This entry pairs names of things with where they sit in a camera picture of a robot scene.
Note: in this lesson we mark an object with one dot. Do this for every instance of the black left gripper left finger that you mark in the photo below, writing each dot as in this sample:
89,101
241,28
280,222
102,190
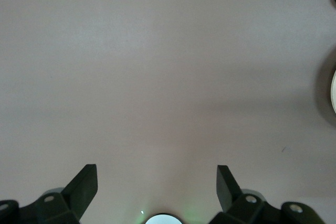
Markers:
78,190

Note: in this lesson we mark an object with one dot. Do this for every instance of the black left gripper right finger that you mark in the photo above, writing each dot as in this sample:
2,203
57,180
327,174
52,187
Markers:
225,190

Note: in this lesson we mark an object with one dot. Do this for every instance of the round beige wooden plate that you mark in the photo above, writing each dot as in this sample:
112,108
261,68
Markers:
334,90

